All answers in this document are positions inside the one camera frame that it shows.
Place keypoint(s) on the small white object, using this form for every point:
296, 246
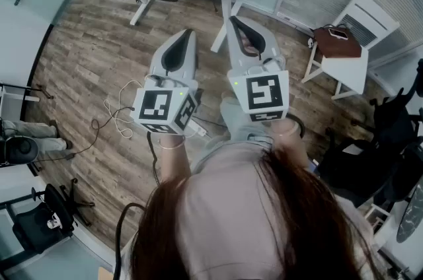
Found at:
53, 222

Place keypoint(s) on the person's pale pink shirt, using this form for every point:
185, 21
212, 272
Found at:
224, 206

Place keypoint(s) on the brown leather bag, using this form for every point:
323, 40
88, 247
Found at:
337, 47

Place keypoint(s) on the rolling whiteboard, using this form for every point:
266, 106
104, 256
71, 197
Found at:
13, 97

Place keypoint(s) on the person's right forearm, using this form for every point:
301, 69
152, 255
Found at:
292, 146

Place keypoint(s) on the dark round table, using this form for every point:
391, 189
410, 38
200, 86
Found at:
411, 216

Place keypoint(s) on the white air conditioner cabinet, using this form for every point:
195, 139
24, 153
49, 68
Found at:
367, 19

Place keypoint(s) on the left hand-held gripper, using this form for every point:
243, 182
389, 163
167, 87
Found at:
155, 107

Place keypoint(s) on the white-edged smartphone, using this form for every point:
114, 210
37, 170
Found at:
338, 33

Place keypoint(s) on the light wooden chair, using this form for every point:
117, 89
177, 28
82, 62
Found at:
105, 273

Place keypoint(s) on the person's grey trousers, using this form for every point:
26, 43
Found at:
238, 120

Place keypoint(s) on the black office chair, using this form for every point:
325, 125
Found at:
357, 169
36, 226
393, 113

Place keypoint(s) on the person's left forearm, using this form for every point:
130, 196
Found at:
173, 163

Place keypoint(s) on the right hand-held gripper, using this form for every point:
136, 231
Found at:
264, 92

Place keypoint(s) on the white desk legs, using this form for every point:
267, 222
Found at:
226, 14

